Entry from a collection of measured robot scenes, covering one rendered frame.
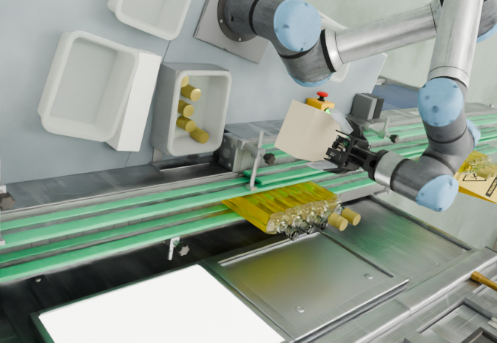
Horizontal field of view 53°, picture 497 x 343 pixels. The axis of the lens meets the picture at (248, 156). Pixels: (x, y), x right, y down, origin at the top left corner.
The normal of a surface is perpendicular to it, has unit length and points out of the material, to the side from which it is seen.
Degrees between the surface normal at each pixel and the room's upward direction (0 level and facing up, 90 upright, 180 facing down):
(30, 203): 90
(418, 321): 90
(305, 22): 7
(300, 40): 7
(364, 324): 90
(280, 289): 90
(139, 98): 0
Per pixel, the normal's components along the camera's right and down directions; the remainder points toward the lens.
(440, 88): -0.44, -0.51
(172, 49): 0.66, 0.37
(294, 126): -0.66, -0.14
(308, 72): -0.04, 0.84
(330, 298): 0.17, -0.92
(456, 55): -0.04, -0.44
